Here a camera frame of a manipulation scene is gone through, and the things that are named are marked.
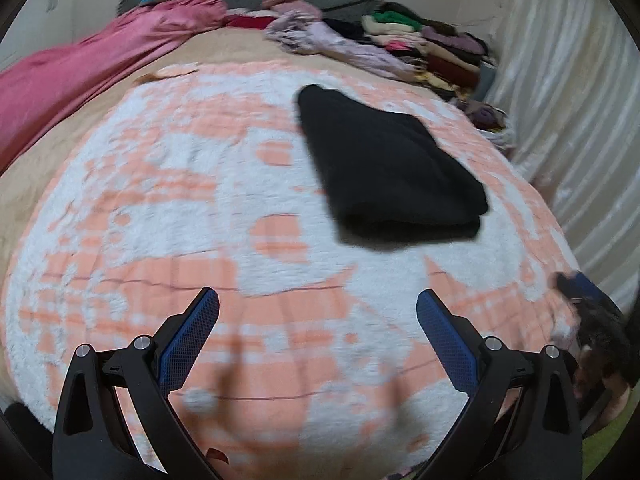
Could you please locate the dark red cloth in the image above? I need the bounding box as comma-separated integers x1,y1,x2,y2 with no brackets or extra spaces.
227,12,278,31

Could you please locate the white curtain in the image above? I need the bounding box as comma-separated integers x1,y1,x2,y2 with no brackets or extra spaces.
480,0,640,306

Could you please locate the peach plaid blanket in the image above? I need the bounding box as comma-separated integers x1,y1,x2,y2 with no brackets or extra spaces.
2,57,583,480

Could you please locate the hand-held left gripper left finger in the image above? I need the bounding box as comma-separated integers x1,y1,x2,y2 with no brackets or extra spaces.
52,287,236,480

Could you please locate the lilac garment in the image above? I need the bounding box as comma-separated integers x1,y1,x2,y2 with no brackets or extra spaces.
265,12,421,81

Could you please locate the black sweater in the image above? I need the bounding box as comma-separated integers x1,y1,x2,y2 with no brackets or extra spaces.
297,84,490,250

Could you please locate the pile of folded clothes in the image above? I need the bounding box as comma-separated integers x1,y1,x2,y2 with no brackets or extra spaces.
325,1,498,103

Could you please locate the beige bed sheet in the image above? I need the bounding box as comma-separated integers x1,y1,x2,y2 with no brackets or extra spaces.
0,27,451,281

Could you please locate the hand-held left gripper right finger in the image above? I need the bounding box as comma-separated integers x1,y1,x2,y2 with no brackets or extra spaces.
416,289,586,480

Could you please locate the white bag of clothes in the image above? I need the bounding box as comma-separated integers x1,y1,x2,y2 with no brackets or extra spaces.
452,97,518,153

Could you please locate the pink quilt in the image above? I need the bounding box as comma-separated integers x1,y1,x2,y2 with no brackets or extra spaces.
0,0,228,173

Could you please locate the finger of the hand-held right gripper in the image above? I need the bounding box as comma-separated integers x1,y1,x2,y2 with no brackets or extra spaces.
554,271,608,308

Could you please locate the green cloth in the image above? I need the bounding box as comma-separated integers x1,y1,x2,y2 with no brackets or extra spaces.
582,400,640,476

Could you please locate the pink garment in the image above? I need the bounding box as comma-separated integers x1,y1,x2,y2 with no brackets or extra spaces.
272,1,323,20

